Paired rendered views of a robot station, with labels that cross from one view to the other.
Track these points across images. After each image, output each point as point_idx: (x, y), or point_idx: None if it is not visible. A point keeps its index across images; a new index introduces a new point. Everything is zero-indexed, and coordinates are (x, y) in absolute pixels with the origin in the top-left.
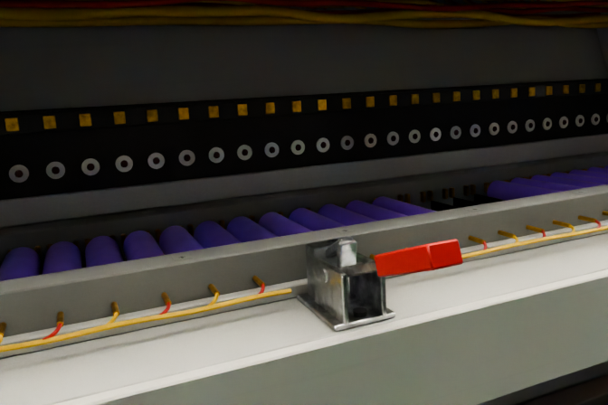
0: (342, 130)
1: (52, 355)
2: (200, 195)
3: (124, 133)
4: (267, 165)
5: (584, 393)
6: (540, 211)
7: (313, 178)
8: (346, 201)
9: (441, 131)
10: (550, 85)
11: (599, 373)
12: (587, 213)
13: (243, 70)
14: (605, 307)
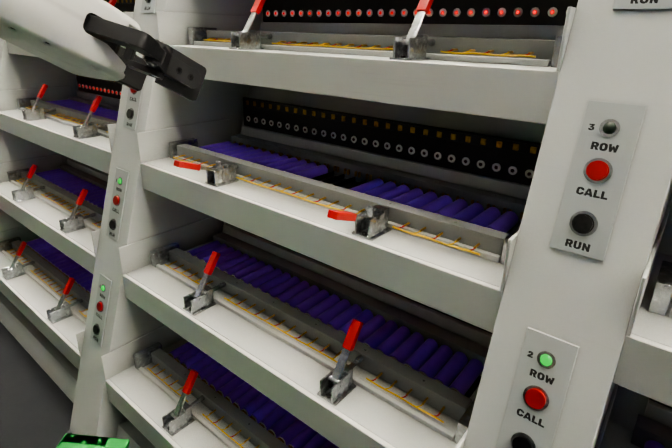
0: (342, 131)
1: None
2: (288, 142)
3: (272, 112)
4: (312, 137)
5: (400, 315)
6: (307, 186)
7: (325, 149)
8: (324, 162)
9: (391, 145)
10: (470, 136)
11: (427, 319)
12: (329, 197)
13: None
14: (268, 220)
